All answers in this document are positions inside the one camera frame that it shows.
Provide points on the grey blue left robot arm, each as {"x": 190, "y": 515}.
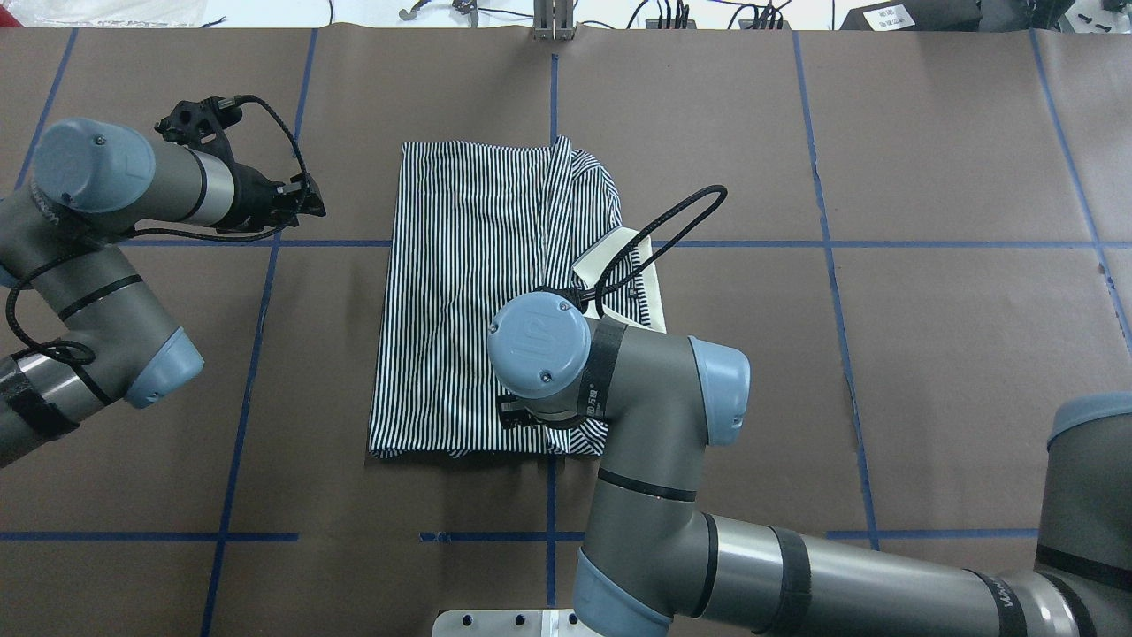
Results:
{"x": 92, "y": 331}

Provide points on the grey aluminium frame post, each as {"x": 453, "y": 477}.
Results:
{"x": 553, "y": 20}

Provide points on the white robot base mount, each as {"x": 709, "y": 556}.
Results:
{"x": 510, "y": 622}

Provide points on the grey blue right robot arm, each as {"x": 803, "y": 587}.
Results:
{"x": 653, "y": 552}

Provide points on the clear plastic bag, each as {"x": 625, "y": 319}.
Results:
{"x": 111, "y": 14}

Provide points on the navy white striped polo shirt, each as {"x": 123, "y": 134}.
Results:
{"x": 476, "y": 225}

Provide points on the black box with white label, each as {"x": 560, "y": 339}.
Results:
{"x": 932, "y": 16}

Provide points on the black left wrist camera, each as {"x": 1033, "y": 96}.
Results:
{"x": 202, "y": 125}

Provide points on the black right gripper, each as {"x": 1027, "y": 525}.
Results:
{"x": 510, "y": 414}

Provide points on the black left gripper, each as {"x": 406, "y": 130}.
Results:
{"x": 254, "y": 196}

